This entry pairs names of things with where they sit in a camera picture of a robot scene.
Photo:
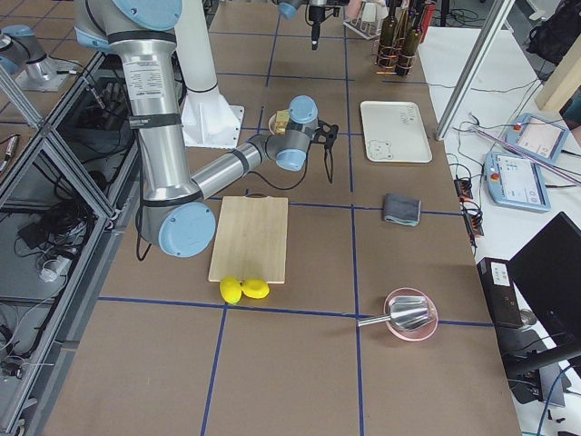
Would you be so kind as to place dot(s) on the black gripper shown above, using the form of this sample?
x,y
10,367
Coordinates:
x,y
314,19
292,125

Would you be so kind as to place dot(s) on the bread slice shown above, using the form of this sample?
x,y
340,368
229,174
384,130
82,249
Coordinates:
x,y
283,119

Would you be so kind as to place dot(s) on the white round plate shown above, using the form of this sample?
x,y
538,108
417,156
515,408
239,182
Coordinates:
x,y
272,124

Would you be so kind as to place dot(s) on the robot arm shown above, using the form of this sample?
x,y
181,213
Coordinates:
x,y
289,8
173,91

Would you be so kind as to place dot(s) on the cream bear serving tray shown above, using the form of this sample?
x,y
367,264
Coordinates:
x,y
394,132

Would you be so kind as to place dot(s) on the dark wine bottle left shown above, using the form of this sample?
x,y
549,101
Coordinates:
x,y
391,36

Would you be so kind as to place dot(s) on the dark wine bottle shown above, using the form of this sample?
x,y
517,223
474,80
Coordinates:
x,y
391,36
410,41

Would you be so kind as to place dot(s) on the dark wine bottle right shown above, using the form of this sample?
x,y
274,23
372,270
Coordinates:
x,y
410,41

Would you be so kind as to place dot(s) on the folded grey cloth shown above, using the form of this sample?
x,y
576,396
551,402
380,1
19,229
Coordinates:
x,y
401,209

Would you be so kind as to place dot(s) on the wooden cutting board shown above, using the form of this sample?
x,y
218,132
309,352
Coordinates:
x,y
251,239

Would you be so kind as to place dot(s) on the yellow lemon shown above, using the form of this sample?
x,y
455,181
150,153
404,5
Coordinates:
x,y
255,288
230,289

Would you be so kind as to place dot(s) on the metal scoop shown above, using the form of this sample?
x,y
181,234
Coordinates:
x,y
405,313

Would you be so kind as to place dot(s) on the near blue teach pendant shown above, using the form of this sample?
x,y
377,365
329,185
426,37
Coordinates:
x,y
515,182

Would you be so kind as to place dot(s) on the blue teach pendant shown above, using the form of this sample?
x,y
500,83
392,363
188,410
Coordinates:
x,y
538,136
515,182

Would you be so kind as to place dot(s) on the pink bowl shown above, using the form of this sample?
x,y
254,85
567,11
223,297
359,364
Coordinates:
x,y
420,334

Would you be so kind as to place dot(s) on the far blue teach pendant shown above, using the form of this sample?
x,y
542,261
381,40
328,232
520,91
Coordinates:
x,y
538,136

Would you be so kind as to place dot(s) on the black monitor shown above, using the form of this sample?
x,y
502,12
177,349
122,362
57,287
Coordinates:
x,y
546,272

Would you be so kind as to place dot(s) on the white wire cup rack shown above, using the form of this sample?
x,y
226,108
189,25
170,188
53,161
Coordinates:
x,y
364,17

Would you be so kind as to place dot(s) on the copper wire bottle rack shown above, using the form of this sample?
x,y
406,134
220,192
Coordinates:
x,y
397,55

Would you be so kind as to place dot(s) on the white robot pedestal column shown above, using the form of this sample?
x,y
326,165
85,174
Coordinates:
x,y
194,49

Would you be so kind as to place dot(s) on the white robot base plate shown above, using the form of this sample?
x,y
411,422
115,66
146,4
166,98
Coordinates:
x,y
209,121

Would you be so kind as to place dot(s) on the aluminium frame post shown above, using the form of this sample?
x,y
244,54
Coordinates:
x,y
486,37

